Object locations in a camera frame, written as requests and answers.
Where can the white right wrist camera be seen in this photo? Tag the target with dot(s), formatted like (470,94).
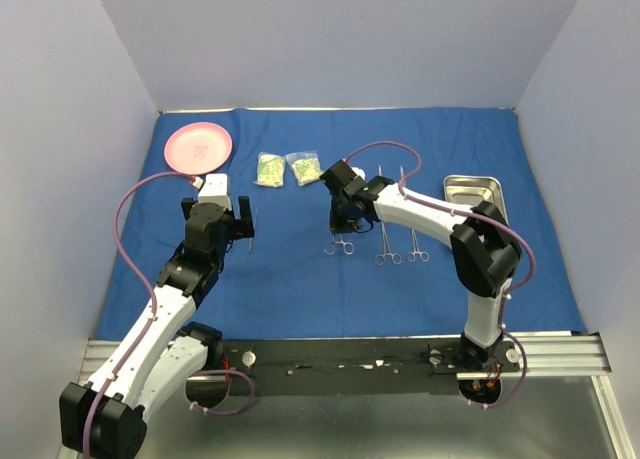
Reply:
(359,172)

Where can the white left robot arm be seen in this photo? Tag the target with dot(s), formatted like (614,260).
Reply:
(107,416)

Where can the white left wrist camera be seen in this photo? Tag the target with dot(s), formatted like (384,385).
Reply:
(214,188)

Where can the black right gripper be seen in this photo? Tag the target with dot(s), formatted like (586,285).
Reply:
(339,226)

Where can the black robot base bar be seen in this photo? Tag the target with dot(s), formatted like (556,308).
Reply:
(436,365)

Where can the green gauze packet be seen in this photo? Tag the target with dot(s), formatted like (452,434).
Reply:
(270,170)
(305,166)

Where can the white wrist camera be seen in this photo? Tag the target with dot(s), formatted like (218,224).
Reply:
(214,188)
(359,172)

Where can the steel hemostat clamp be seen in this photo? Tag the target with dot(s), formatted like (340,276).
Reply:
(387,255)
(339,243)

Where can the steel tweezers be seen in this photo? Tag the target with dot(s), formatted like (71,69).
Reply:
(254,226)

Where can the pink plastic plate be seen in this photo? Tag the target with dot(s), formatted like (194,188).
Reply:
(198,148)

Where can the steel forceps ring handles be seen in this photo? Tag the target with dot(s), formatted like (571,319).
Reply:
(416,254)

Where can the steel instrument tray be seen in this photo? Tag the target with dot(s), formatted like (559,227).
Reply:
(472,190)

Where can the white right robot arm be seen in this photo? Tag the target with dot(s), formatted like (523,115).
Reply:
(485,255)

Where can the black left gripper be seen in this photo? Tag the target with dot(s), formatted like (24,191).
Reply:
(241,228)

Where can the blue surgical drape cloth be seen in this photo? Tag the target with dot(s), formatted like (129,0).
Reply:
(288,286)

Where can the aluminium table edge rail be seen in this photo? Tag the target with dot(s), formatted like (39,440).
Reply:
(311,109)

